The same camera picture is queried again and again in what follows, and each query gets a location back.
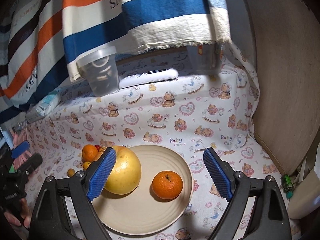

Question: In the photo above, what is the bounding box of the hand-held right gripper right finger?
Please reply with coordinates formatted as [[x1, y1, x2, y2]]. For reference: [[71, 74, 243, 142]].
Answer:
[[203, 147, 292, 240]]

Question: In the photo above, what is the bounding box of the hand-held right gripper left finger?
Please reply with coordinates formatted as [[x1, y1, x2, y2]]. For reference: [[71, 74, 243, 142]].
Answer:
[[29, 147, 118, 240]]

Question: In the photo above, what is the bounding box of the mandarin orange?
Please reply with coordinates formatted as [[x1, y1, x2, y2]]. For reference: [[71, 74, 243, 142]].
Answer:
[[152, 170, 183, 200], [82, 144, 99, 162]]

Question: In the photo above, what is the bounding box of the beige round plate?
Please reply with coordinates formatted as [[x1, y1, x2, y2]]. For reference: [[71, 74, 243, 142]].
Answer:
[[91, 145, 193, 233]]

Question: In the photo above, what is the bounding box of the person's left hand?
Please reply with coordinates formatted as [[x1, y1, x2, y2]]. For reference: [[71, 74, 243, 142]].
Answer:
[[0, 196, 32, 230]]

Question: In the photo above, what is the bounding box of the pink cloth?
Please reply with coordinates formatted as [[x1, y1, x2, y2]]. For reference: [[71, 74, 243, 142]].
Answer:
[[11, 130, 32, 165]]

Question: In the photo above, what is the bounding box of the large yellow apple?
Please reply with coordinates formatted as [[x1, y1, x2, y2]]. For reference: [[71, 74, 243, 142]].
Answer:
[[104, 145, 142, 195]]

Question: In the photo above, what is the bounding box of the light blue tissue pack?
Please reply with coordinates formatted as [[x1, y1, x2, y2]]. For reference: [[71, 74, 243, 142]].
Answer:
[[25, 90, 63, 123]]

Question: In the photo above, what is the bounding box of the green lighter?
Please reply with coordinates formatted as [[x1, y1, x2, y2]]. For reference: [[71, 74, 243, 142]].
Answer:
[[281, 175, 293, 200]]

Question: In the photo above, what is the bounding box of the bear print tablecloth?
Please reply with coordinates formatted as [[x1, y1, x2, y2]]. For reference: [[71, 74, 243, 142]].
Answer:
[[24, 42, 288, 240]]

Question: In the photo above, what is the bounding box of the cream plastic bin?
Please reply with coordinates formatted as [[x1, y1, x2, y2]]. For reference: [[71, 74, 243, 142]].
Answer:
[[287, 167, 320, 220]]

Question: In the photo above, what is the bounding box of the grey plastic container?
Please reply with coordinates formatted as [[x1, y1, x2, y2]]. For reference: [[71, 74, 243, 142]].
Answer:
[[76, 46, 120, 97]]

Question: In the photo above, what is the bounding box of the white flat electronic device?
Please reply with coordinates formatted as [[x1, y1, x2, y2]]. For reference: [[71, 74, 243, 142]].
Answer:
[[119, 68, 179, 89]]

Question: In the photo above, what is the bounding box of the clear container with red label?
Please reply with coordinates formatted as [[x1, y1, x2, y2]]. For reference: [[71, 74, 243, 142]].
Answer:
[[187, 44, 223, 75]]

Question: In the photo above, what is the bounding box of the beige chair back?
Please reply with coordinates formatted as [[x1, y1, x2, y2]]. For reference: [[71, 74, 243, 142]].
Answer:
[[237, 0, 320, 175]]

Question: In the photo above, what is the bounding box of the striped blue orange white cloth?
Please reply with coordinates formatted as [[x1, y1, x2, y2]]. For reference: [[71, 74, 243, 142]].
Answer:
[[0, 0, 232, 120]]

